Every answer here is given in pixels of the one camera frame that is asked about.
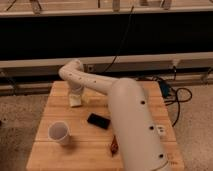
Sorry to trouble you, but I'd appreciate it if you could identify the white sponge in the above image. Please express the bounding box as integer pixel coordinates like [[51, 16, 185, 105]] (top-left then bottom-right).
[[69, 95, 82, 107]]

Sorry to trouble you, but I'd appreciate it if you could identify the black rectangular block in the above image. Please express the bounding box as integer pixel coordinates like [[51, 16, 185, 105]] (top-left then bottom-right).
[[87, 113, 110, 129]]

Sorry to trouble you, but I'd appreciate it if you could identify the white plastic bottle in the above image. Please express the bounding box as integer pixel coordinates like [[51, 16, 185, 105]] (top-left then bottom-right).
[[157, 125, 166, 137]]

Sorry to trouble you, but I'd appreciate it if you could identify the white ceramic cup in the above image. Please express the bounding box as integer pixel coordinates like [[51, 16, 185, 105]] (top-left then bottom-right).
[[48, 121, 70, 146]]

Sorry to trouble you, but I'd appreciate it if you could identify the black hanging cable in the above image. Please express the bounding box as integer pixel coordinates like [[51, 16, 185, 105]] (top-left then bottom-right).
[[103, 5, 135, 73]]

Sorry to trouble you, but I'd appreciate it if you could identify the wooden table board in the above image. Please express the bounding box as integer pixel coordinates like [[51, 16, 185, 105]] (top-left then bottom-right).
[[26, 81, 184, 171]]

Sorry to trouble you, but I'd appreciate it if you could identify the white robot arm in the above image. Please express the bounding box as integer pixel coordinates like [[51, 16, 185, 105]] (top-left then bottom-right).
[[59, 59, 172, 171]]

